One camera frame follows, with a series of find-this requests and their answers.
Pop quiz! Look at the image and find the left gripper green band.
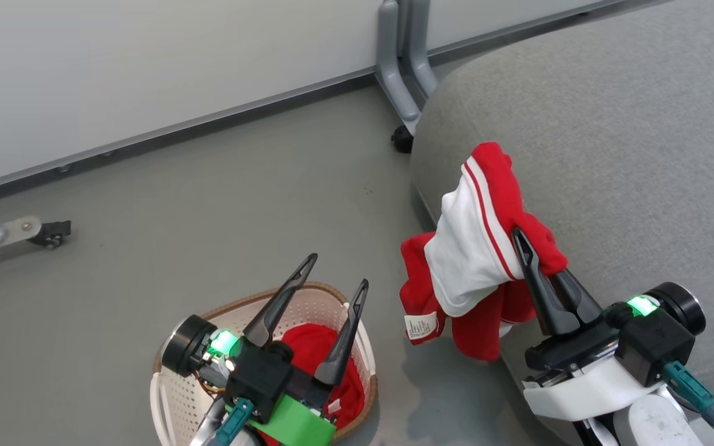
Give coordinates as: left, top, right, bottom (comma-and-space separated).
162, 253, 370, 446

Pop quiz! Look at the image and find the grey fabric sofa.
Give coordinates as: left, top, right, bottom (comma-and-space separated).
410, 5, 714, 446

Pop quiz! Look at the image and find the teal plug cable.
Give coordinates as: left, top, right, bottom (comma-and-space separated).
213, 398, 256, 446
664, 361, 714, 446

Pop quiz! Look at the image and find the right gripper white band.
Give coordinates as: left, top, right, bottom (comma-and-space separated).
511, 227, 708, 423

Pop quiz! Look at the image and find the red and white garment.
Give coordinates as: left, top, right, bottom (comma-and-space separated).
399, 142, 569, 362

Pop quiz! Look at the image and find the teal plug right cable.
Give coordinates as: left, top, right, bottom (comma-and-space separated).
664, 361, 714, 446

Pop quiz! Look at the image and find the teal plug left cable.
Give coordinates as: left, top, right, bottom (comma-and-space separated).
213, 398, 256, 446

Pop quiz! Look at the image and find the beige perforated laundry basket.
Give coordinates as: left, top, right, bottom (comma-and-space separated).
149, 282, 378, 446

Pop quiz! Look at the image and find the black caster wheel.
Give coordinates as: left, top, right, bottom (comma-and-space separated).
391, 125, 415, 154
27, 220, 73, 250

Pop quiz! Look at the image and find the grey partition stand leg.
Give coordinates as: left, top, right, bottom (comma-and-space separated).
374, 0, 439, 136

